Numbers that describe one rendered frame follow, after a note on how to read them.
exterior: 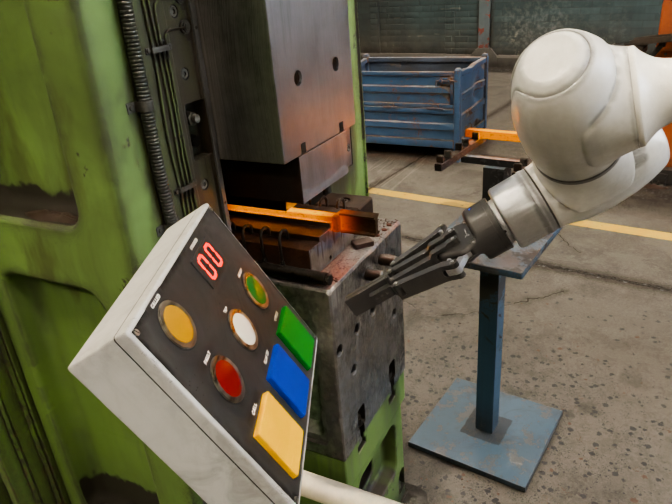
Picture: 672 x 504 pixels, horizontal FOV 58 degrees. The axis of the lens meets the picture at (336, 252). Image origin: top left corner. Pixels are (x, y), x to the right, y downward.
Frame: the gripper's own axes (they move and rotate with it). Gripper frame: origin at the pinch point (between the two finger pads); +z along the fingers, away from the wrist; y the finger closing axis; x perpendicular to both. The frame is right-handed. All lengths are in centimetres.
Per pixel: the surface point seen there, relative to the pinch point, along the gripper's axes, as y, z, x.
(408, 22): 885, -36, -71
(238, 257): 2.7, 13.3, 14.1
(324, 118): 45.2, -0.7, 16.8
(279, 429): -20.3, 12.5, 0.7
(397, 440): 59, 37, -73
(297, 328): 1.2, 12.5, 0.6
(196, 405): -26.9, 13.4, 12.0
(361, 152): 94, 5, -5
